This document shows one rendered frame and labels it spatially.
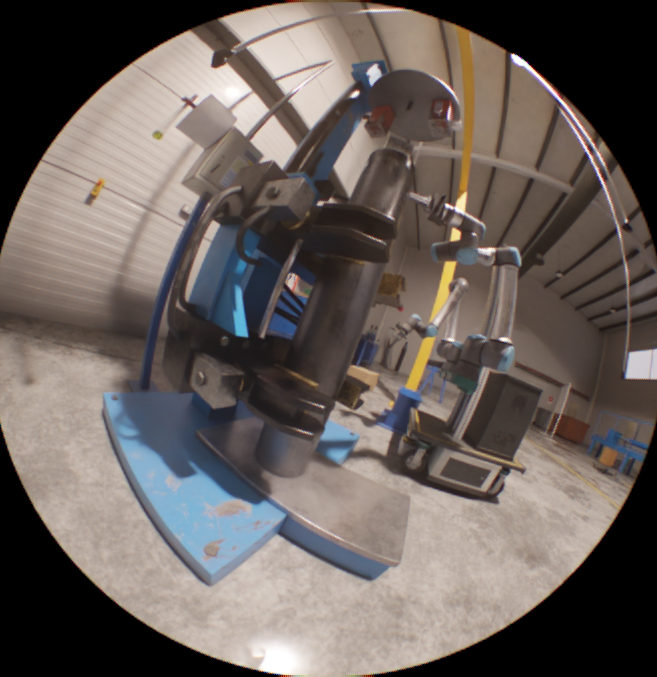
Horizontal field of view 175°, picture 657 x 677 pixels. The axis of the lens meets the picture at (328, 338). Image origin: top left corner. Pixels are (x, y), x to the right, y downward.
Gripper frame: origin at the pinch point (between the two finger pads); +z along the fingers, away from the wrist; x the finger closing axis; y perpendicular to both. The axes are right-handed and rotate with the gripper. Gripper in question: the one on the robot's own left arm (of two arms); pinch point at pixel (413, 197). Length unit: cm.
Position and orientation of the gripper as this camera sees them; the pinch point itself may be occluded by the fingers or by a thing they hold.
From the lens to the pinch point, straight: 97.7
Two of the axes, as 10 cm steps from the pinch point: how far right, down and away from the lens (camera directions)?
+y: -0.4, 0.2, -10.0
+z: -9.4, -3.5, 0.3
